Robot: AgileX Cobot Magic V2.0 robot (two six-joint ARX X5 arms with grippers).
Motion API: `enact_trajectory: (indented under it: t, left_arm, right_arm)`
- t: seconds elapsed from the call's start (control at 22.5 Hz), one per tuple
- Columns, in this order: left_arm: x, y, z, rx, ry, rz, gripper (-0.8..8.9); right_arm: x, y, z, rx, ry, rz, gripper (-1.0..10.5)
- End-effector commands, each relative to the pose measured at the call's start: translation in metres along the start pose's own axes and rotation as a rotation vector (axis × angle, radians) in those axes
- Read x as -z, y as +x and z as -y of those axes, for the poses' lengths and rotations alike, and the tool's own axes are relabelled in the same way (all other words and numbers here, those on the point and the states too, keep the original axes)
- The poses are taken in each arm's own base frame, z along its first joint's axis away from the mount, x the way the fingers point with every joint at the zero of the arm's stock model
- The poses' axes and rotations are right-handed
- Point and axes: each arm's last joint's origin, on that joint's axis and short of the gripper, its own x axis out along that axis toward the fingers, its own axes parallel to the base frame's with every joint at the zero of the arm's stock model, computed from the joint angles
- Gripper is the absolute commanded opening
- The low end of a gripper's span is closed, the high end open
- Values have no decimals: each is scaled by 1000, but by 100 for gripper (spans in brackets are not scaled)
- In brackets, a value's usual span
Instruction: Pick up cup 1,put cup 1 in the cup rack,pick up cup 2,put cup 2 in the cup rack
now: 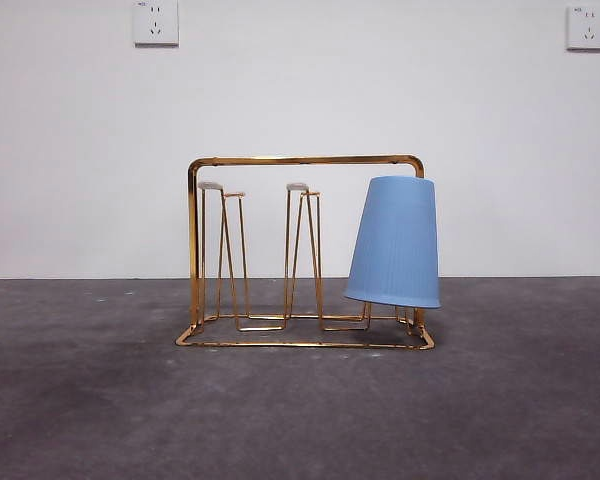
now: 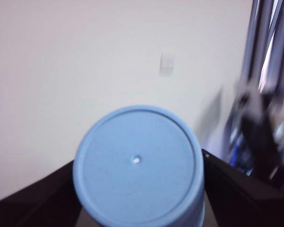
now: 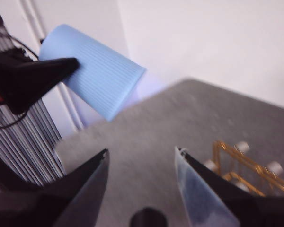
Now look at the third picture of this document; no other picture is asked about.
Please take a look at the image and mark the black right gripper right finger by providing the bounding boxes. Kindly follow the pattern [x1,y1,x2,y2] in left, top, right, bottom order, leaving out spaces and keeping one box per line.
[174,146,284,227]

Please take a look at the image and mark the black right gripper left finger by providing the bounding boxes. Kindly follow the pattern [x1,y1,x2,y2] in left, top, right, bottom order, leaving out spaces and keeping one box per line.
[0,148,110,227]

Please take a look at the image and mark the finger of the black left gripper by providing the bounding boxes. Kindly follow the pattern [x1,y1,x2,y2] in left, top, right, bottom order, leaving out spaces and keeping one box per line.
[0,57,79,114]

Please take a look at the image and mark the blue ribbed cup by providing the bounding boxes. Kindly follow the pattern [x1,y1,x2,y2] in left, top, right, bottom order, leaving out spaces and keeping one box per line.
[38,23,148,122]

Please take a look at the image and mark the white window blinds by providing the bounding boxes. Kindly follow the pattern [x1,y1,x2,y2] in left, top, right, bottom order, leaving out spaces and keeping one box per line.
[0,0,65,188]

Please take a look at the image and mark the thin black cable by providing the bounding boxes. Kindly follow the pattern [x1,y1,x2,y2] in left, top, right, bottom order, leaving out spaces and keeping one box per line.
[0,35,44,130]

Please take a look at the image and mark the gold wire cup rack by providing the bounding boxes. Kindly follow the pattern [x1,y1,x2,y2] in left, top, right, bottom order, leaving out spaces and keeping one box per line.
[203,140,284,198]

